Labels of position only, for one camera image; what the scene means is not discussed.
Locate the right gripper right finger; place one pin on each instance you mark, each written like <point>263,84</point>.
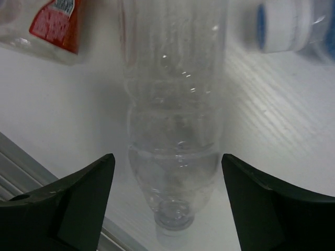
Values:
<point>271,214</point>

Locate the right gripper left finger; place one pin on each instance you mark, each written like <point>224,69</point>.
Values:
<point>67,214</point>

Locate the red cap crushed bottle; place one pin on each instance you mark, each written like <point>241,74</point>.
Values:
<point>50,30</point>

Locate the clear bottle blue cap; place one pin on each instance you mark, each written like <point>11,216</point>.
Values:
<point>174,54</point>

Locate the blue label bottle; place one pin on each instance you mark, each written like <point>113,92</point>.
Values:
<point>304,27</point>

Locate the aluminium front rail frame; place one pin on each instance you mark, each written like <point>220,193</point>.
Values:
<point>20,174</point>

